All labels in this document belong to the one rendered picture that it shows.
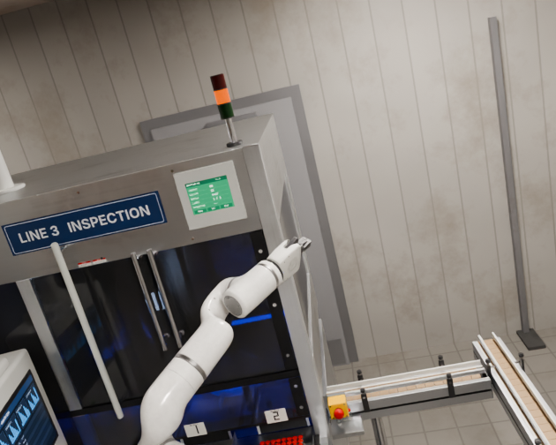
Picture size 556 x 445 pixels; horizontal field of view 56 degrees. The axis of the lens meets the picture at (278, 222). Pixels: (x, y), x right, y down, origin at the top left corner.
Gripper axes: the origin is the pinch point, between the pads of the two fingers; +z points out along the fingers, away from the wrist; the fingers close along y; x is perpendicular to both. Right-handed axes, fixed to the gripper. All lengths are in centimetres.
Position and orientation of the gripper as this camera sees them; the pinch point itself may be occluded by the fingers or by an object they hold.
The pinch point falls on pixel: (303, 244)
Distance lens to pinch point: 153.7
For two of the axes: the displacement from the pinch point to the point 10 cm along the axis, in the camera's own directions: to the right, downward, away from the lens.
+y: 0.4, -7.9, -6.1
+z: 6.0, -4.7, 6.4
